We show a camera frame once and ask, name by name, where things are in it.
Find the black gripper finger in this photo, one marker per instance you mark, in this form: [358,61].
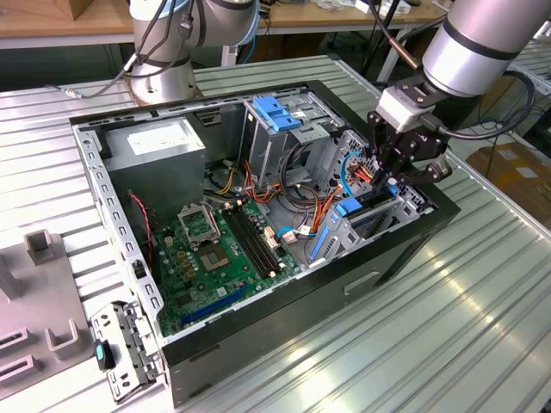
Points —
[379,142]
[439,170]

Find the hard disk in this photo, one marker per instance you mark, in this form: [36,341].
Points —
[348,207]

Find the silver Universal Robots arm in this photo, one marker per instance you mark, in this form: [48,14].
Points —
[473,47]

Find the grey metal disk bay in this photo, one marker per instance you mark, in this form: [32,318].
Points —
[409,211]

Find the cardboard box with white labels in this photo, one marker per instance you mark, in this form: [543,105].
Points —
[516,180]

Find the blue plastic drive latch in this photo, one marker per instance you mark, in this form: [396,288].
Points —
[269,112]

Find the grey optical drive cage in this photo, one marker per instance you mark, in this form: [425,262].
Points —
[262,150]

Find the grey metal slat table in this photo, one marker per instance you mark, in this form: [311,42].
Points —
[538,73]

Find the small white box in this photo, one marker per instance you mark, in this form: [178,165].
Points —
[359,5]

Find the pink board connector block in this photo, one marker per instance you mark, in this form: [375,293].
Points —
[271,241]

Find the black RAM slot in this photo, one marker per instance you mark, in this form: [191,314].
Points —
[256,236]
[245,241]

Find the black open PC case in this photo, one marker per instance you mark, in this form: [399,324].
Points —
[301,318]

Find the green motherboard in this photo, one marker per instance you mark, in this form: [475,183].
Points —
[232,279]

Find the CPU socket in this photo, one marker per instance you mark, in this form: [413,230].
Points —
[214,258]

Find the grey power supply unit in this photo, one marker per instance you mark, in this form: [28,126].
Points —
[155,180]

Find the blue expansion slot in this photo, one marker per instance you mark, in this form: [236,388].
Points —
[215,306]

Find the black case fan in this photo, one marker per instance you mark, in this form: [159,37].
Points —
[140,241]

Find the small black rim clip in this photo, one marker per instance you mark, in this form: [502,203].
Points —
[138,270]

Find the plain cardboard box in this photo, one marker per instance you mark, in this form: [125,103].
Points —
[81,8]

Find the black latch with teal tab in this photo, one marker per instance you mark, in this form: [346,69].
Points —
[101,353]

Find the grey parts rack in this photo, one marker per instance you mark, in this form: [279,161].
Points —
[39,301]

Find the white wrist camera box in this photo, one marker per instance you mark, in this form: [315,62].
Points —
[402,109]

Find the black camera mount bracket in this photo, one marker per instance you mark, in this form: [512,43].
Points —
[415,90]

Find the silver hinged slot bracket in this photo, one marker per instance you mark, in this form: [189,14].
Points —
[129,340]

